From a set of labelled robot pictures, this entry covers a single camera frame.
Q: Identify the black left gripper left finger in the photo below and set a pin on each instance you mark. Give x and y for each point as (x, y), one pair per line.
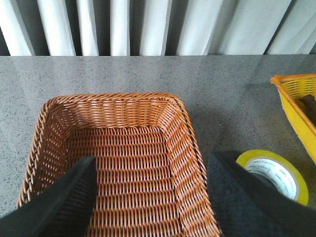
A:
(62, 210)

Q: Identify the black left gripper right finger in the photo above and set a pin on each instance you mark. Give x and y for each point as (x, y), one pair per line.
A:
(244, 206)

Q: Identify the yellow tape roll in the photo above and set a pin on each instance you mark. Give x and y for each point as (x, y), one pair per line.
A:
(277, 171)

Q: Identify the brown wicker basket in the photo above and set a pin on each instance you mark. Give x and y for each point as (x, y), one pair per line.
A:
(151, 180)

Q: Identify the brown toy animal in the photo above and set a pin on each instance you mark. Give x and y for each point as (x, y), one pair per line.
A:
(310, 107)

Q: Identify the yellow plastic basket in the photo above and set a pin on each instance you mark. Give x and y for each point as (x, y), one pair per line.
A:
(292, 88)

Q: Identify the grey pleated curtain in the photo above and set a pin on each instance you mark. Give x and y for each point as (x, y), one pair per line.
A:
(157, 27)

